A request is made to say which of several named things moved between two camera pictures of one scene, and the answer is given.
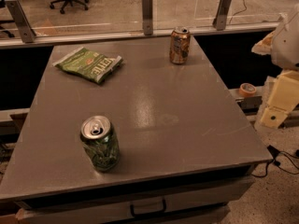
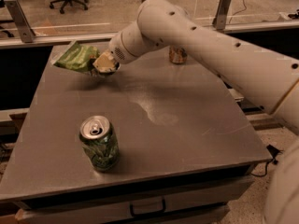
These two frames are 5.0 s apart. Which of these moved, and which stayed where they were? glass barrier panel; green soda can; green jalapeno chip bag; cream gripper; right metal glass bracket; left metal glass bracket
Moved: green jalapeno chip bag; cream gripper
Stayed: right metal glass bracket; left metal glass bracket; green soda can; glass barrier panel
